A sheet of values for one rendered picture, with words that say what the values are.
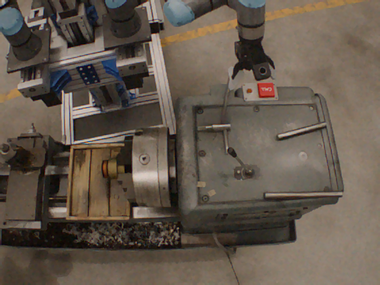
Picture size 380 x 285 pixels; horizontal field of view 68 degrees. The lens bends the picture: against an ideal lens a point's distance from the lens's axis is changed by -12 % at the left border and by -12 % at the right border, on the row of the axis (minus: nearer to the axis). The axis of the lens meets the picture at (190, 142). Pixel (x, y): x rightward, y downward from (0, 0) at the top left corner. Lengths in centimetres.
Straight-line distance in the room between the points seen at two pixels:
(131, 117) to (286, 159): 146
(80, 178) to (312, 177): 102
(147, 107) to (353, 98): 180
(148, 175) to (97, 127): 131
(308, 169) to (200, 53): 194
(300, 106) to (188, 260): 143
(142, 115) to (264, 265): 139
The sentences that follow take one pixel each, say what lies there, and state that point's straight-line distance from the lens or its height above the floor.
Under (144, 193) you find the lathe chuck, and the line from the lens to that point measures 113.
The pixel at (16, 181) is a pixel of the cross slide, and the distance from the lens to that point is 157.
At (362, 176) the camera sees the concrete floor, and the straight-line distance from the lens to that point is 272.
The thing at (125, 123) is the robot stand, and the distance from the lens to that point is 232.
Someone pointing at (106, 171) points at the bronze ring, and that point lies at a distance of 125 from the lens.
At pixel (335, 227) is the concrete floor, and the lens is 252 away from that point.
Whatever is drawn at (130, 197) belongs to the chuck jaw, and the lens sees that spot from 120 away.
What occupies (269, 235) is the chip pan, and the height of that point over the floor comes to 54.
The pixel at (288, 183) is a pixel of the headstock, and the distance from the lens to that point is 110.
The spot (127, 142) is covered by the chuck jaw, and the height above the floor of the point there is 119.
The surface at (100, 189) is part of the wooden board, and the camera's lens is 148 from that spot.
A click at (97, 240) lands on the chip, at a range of 179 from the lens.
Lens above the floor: 227
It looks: 69 degrees down
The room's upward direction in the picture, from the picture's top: 1 degrees counter-clockwise
